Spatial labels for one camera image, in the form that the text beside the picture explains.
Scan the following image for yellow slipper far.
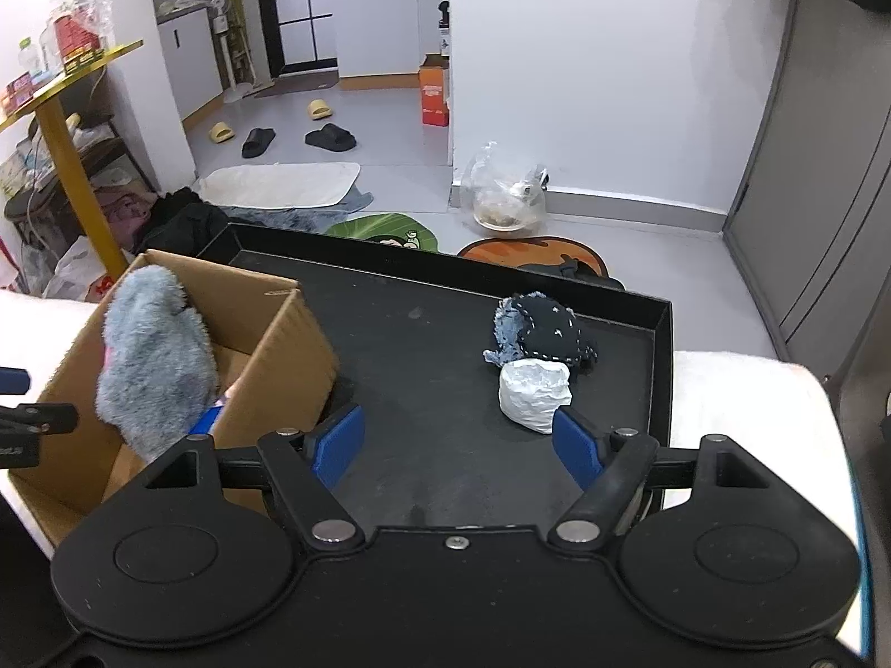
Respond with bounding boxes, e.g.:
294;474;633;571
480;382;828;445
307;98;332;121

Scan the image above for black dotted fabric toy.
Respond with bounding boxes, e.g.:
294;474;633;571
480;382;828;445
513;293;598;370

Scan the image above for white kitchen cabinet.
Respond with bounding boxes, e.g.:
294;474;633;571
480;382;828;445
331;0;447;89

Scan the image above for orange round rug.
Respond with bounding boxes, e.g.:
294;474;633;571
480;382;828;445
459;237;609;278

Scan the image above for grey plush toy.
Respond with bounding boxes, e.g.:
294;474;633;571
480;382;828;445
95;264;219;463

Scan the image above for clear plastic bag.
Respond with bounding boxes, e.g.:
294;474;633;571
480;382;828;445
458;142;550;234

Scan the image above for black clothes pile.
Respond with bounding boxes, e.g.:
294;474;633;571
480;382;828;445
134;187;228;257

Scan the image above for grey door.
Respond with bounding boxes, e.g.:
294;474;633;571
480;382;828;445
725;0;889;379

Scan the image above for yellow round side table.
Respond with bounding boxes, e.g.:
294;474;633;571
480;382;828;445
2;40;144;281

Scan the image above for red box on table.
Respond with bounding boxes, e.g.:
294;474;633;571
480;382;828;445
53;14;104;76

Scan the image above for black shallow tray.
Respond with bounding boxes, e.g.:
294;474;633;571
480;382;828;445
204;225;674;529

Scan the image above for black slipper left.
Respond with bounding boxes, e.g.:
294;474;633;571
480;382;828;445
242;128;276;160

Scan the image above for brown cardboard box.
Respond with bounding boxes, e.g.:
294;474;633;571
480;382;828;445
2;250;338;553

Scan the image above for white soft ball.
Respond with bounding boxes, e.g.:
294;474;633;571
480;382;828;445
498;359;572;434

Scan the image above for yellow slipper near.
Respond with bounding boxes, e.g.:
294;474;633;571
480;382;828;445
208;121;234;143

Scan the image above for pink small box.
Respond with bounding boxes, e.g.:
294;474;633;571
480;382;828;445
3;72;35;112

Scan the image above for white standing fan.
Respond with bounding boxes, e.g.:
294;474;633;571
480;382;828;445
201;0;257;102

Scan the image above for white red shopping bag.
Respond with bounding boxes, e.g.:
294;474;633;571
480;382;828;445
42;235;115;303

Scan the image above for yellow slipper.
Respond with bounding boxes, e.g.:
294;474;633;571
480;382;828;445
208;121;234;143
307;98;332;121

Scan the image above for blue tissue pack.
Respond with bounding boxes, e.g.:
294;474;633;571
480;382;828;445
189;392;229;436

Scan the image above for green leaf cartoon rug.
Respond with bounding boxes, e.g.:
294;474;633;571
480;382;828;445
326;213;438;252

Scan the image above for orange cardboard box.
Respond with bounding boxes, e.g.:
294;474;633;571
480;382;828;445
418;55;450;127

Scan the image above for white floor mat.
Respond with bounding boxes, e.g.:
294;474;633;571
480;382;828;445
198;161;361;210

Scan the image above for blue grey fluffy rug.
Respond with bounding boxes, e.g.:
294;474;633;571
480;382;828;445
222;187;375;234

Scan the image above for blue denim fabric toy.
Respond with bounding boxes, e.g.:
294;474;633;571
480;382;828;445
483;297;527;368

